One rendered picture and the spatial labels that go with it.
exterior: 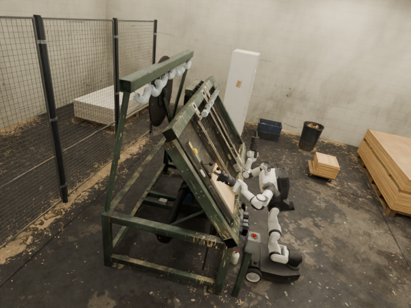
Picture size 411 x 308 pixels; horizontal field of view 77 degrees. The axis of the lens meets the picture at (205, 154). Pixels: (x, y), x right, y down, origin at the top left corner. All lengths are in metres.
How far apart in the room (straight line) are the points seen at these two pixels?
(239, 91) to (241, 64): 0.62
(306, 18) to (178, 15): 3.33
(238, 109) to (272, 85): 1.61
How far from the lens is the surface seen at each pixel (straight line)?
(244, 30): 7.58
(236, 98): 6.38
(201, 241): 2.68
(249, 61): 6.19
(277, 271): 3.48
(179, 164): 2.18
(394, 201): 5.66
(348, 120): 8.12
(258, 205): 2.35
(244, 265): 2.88
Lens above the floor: 2.72
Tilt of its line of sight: 29 degrees down
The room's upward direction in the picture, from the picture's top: 9 degrees clockwise
